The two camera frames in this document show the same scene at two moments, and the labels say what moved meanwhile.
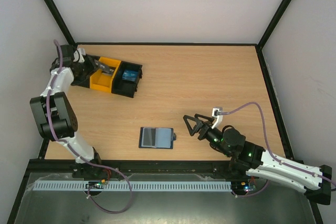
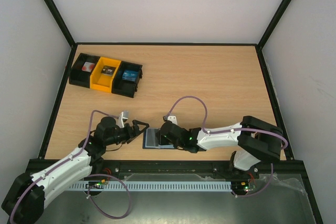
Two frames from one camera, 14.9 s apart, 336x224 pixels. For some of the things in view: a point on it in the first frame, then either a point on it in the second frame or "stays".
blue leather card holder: x=156 y=137 stays
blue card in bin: x=130 y=75 stays
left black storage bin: x=83 y=70 stays
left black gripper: x=94 y=68 to x=129 y=132
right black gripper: x=203 y=129 to x=163 y=135
